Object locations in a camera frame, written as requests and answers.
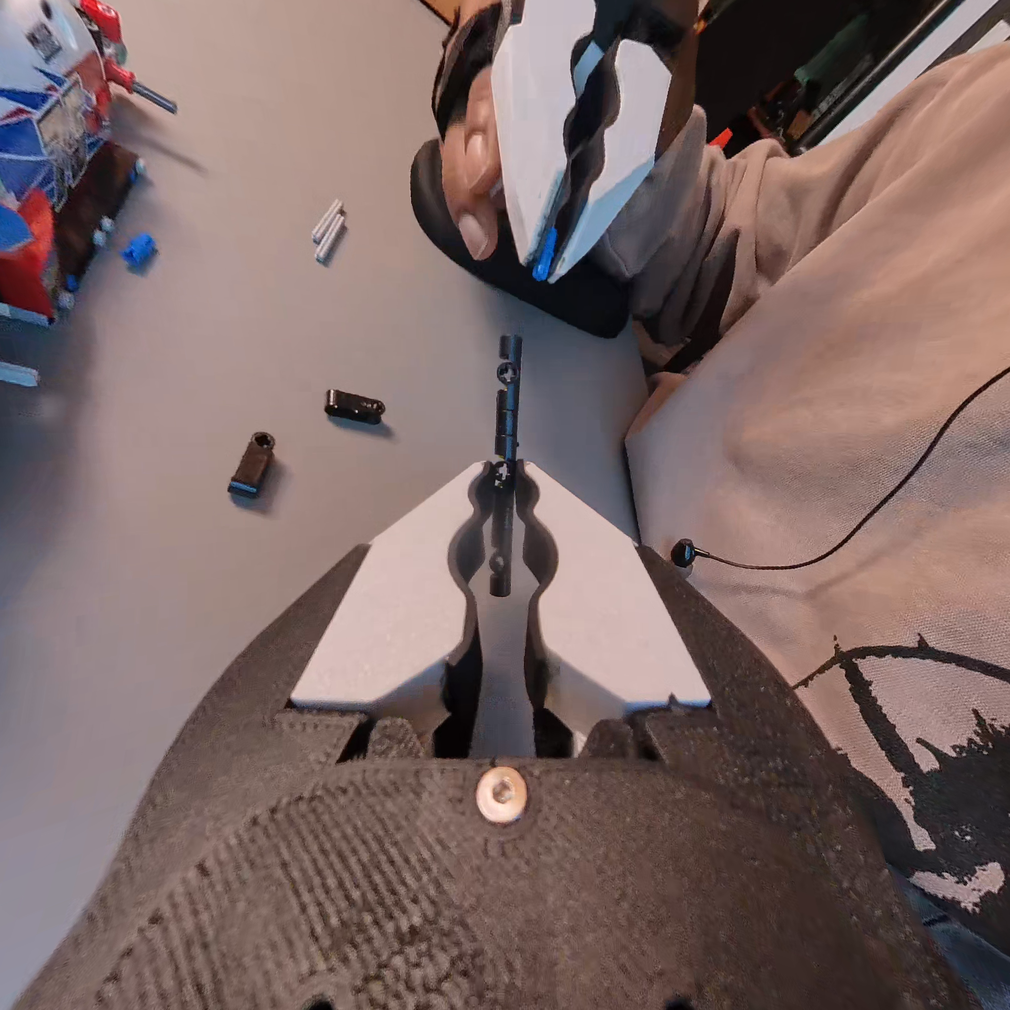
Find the black earbud with cable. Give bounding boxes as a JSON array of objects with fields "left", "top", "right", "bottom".
[{"left": 669, "top": 361, "right": 1010, "bottom": 572}]

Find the person's right hand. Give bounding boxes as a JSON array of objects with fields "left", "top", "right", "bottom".
[{"left": 439, "top": 77, "right": 508, "bottom": 262}]

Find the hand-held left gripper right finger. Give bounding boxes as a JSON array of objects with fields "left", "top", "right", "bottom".
[{"left": 513, "top": 461, "right": 713, "bottom": 752}]

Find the person's right forearm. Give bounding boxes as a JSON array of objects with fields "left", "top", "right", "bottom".
[{"left": 594, "top": 103, "right": 869, "bottom": 373}]

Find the black two-hole lego beam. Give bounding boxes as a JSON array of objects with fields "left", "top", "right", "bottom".
[{"left": 324, "top": 387, "right": 388, "bottom": 420}]

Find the black lego axle connector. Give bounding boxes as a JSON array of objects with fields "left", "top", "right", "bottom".
[{"left": 227, "top": 431, "right": 278, "bottom": 500}]

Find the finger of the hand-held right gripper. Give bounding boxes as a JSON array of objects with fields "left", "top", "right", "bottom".
[
  {"left": 547, "top": 38, "right": 675, "bottom": 285},
  {"left": 489, "top": 0, "right": 598, "bottom": 267}
]

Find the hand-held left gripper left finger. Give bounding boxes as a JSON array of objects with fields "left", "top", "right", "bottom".
[{"left": 288, "top": 460, "right": 496, "bottom": 736}]

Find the long black lego axle assembly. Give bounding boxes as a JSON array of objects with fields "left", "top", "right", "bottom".
[{"left": 487, "top": 334, "right": 527, "bottom": 598}]

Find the red white lego race car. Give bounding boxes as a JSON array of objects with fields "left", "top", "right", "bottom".
[{"left": 0, "top": 0, "right": 179, "bottom": 388}]

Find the person's beige sweatshirt torso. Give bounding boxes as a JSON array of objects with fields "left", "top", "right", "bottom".
[{"left": 625, "top": 43, "right": 1010, "bottom": 950}]

